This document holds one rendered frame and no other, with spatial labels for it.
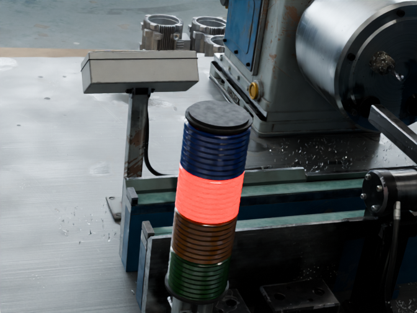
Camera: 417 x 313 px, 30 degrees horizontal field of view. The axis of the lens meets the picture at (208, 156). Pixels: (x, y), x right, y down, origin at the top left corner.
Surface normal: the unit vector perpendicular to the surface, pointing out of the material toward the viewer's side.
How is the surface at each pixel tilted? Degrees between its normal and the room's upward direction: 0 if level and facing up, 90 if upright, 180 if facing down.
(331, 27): 66
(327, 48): 81
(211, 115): 0
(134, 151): 90
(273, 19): 89
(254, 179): 45
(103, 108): 0
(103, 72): 53
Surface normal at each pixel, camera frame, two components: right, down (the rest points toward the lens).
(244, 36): -0.94, 0.05
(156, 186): 0.30, -0.29
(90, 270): 0.11, -0.88
